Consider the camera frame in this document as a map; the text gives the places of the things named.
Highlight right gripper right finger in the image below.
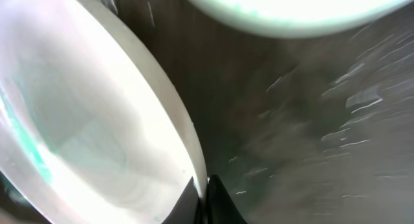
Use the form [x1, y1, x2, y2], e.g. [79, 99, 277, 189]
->
[206, 175, 247, 224]

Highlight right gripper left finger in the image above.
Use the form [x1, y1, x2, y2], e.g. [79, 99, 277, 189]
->
[162, 178, 203, 224]

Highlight white plate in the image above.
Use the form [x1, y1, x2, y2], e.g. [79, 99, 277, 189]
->
[188, 0, 413, 38]
[1, 0, 207, 223]

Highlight dark grey serving tray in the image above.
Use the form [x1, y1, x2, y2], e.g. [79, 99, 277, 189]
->
[99, 0, 413, 224]

